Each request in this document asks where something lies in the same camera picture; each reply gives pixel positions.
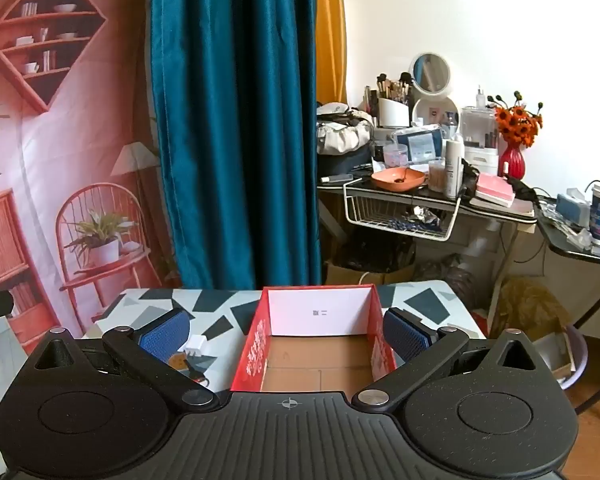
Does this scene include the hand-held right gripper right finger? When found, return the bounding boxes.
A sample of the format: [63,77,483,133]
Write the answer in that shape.
[352,307,543,416]

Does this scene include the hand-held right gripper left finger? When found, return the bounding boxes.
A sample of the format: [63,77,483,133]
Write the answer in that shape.
[32,307,221,415]

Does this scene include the red cardboard box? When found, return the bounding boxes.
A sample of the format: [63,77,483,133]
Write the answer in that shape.
[230,284,397,393]

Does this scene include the brown cardboard box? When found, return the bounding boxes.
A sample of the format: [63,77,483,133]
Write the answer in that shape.
[325,260,416,286]

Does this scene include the yellow plastic bag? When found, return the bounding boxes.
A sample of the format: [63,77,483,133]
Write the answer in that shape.
[495,277,571,341]

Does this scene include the black topped desk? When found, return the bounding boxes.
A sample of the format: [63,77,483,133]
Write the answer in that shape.
[317,170,538,281]

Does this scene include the orange bowl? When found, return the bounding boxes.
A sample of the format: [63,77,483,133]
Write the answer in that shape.
[371,167,427,192]

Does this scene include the cotton swab box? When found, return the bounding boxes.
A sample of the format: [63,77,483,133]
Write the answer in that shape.
[428,159,447,191]

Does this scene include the white spray can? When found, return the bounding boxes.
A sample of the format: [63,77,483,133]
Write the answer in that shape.
[445,135,465,200]

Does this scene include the pink book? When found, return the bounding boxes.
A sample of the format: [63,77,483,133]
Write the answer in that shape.
[474,172,515,207]

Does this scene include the purple plastic basin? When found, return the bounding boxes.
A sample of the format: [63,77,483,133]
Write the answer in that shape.
[560,325,589,391]

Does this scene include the clear plastic jar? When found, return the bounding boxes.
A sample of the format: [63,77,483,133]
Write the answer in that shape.
[382,144,410,167]

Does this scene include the black bag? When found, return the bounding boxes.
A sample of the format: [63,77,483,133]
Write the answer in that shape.
[317,144,373,177]

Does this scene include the black folding table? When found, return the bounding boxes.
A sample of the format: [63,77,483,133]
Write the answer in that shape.
[535,200,600,411]

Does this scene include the blue packet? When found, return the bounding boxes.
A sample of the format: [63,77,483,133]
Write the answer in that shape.
[396,127,446,163]

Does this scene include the red vase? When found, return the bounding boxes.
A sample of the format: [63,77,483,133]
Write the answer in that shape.
[498,142,526,180]

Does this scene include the grey white bag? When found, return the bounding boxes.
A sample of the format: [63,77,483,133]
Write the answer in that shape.
[316,102,376,156]

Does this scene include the white cosmetic organizer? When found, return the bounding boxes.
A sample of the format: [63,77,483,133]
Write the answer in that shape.
[460,105,501,178]

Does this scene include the blue tissue box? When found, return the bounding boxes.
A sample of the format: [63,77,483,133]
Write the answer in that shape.
[555,187,593,221]

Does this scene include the white brush holder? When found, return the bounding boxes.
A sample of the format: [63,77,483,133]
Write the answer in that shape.
[377,97,411,128]

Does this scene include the blue curtain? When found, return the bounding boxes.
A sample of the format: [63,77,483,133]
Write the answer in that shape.
[150,0,323,291]

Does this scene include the orange flowers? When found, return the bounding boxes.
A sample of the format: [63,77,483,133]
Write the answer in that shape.
[487,91,545,150]

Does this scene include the bunch of makeup brushes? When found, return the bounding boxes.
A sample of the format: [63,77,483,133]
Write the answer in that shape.
[364,72,414,107]

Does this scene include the round white mirror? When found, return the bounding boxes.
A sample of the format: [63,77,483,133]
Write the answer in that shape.
[410,52,462,131]

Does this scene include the yellow curtain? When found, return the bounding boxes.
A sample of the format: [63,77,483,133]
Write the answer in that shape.
[315,0,348,107]

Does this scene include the white wire basket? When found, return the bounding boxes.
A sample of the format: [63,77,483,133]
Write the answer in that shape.
[343,180,463,242]

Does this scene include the pink printed wall poster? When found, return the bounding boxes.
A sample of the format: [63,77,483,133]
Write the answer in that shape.
[0,0,182,356]

